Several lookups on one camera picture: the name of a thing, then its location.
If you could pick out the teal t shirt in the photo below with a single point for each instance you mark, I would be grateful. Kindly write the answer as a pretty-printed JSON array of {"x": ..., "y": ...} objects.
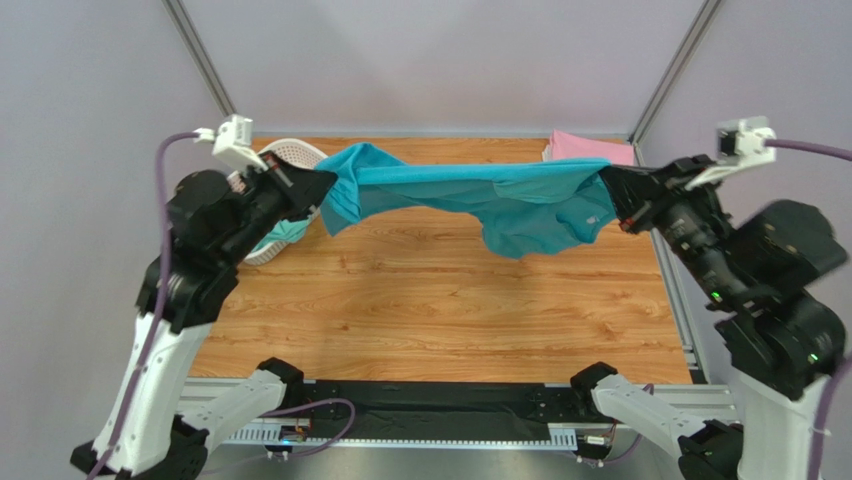
[{"x": 523, "y": 208}]

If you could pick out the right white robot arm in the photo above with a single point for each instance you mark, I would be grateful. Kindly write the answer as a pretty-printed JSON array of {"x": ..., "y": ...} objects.
[{"x": 787, "y": 348}]

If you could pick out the aluminium frame rail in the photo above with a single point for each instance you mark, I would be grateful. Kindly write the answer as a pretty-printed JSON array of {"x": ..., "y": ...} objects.
[{"x": 322, "y": 423}]

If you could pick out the light mint t shirt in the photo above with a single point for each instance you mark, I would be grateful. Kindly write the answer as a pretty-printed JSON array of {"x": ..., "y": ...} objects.
[{"x": 288, "y": 231}]

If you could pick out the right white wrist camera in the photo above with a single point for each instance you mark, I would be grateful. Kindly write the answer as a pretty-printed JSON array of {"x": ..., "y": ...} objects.
[{"x": 741, "y": 146}]

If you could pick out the folded pink t shirt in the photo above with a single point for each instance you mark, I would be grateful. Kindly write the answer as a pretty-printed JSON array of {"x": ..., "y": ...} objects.
[{"x": 563, "y": 146}]

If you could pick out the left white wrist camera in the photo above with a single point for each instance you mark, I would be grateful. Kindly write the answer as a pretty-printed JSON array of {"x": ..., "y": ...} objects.
[{"x": 231, "y": 144}]

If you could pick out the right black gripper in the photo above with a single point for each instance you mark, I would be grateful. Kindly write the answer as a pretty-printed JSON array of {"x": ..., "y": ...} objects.
[{"x": 649, "y": 197}]

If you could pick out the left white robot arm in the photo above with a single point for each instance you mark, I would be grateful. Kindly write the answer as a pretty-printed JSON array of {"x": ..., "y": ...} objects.
[{"x": 211, "y": 230}]

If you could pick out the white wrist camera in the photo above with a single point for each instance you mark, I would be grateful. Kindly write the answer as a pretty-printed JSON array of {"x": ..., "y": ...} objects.
[
  {"x": 231, "y": 144},
  {"x": 741, "y": 146}
]

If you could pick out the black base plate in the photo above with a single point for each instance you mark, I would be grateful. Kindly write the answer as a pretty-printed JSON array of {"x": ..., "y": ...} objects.
[{"x": 450, "y": 410}]

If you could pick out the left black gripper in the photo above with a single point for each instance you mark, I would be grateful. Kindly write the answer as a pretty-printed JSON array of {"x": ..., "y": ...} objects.
[{"x": 303, "y": 189}]

